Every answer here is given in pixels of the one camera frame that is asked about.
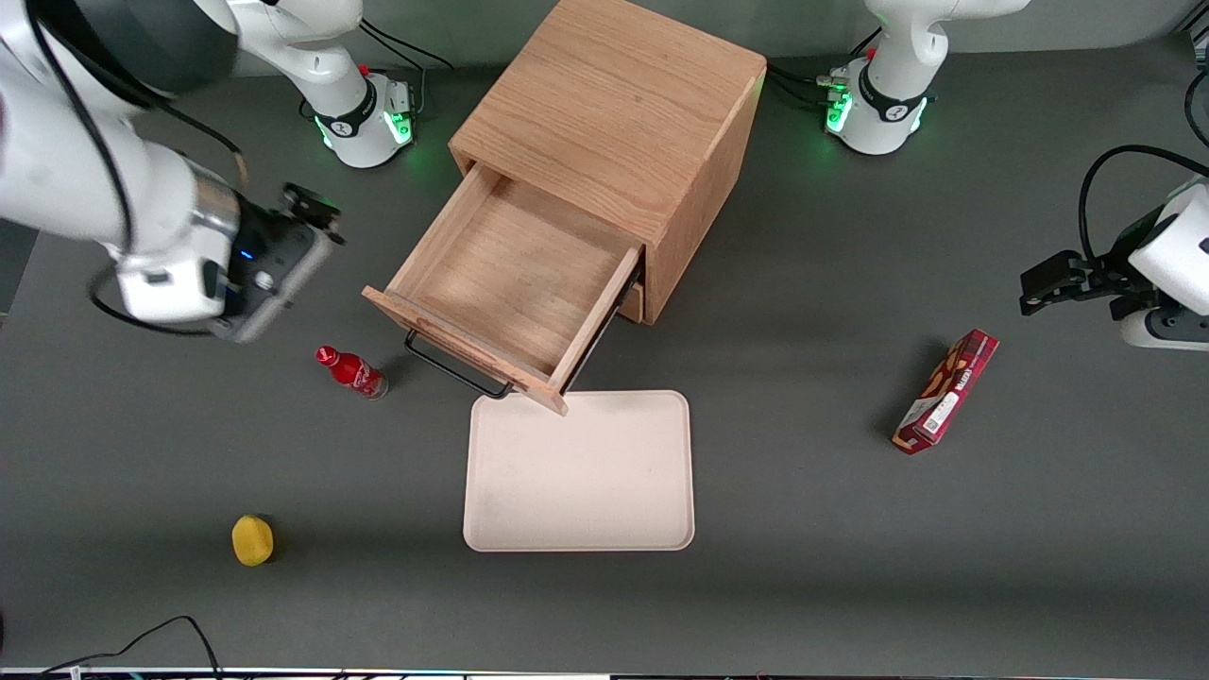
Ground black arm base cables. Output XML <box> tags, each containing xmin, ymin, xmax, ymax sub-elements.
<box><xmin>359</xmin><ymin>14</ymin><xmax>456</xmax><ymax>120</ymax></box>
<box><xmin>767</xmin><ymin>28</ymin><xmax>879</xmax><ymax>111</ymax></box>

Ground black right arm base cables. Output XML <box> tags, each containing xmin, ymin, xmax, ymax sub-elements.
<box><xmin>359</xmin><ymin>14</ymin><xmax>456</xmax><ymax>120</ymax></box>

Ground red soda bottle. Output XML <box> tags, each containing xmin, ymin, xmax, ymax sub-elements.
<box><xmin>315</xmin><ymin>346</ymin><xmax>390</xmax><ymax>401</ymax></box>

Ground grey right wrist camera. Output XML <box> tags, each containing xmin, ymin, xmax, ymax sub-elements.
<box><xmin>210</xmin><ymin>231</ymin><xmax>340</xmax><ymax>344</ymax></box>

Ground thin black table cable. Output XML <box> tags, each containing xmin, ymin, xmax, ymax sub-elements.
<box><xmin>43</xmin><ymin>616</ymin><xmax>224</xmax><ymax>677</ymax></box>

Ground black looped wrist cable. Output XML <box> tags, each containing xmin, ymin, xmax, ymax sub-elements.
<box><xmin>1080</xmin><ymin>144</ymin><xmax>1209</xmax><ymax>267</ymax></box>

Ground black metal drawer handle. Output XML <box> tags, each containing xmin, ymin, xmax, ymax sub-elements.
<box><xmin>403</xmin><ymin>330</ymin><xmax>517</xmax><ymax>400</ymax></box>

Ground yellow lemon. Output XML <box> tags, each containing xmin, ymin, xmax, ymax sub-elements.
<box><xmin>231</xmin><ymin>515</ymin><xmax>276</xmax><ymax>568</ymax></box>

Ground wooden drawer with tray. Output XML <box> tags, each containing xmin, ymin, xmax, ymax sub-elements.
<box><xmin>362</xmin><ymin>161</ymin><xmax>645</xmax><ymax>417</ymax></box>

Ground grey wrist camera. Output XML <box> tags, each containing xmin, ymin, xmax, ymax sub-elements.
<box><xmin>210</xmin><ymin>231</ymin><xmax>340</xmax><ymax>344</ymax></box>
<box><xmin>1119</xmin><ymin>307</ymin><xmax>1209</xmax><ymax>353</ymax></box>

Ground wooden drawer cabinet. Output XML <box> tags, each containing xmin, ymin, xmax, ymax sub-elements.
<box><xmin>449</xmin><ymin>0</ymin><xmax>768</xmax><ymax>327</ymax></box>

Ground beige plastic tray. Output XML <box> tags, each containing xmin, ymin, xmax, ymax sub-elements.
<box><xmin>463</xmin><ymin>390</ymin><xmax>696</xmax><ymax>553</ymax></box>

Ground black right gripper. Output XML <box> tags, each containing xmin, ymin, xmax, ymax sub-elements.
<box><xmin>225</xmin><ymin>183</ymin><xmax>345</xmax><ymax>286</ymax></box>

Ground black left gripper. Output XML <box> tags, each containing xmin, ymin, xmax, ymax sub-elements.
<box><xmin>1019</xmin><ymin>206</ymin><xmax>1172</xmax><ymax>323</ymax></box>

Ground black left arm base cables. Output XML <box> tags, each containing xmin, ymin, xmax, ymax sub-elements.
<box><xmin>767</xmin><ymin>28</ymin><xmax>879</xmax><ymax>111</ymax></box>

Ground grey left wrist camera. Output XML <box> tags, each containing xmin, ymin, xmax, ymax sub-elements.
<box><xmin>1119</xmin><ymin>307</ymin><xmax>1209</xmax><ymax>353</ymax></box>

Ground red tartan cookie box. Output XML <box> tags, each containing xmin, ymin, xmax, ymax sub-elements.
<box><xmin>892</xmin><ymin>329</ymin><xmax>1000</xmax><ymax>456</ymax></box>

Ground black cable at table edge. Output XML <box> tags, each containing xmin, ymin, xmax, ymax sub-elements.
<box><xmin>1184</xmin><ymin>64</ymin><xmax>1209</xmax><ymax>148</ymax></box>

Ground black cable along right arm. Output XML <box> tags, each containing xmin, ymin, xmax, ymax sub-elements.
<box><xmin>26</xmin><ymin>0</ymin><xmax>248</xmax><ymax>337</ymax></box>

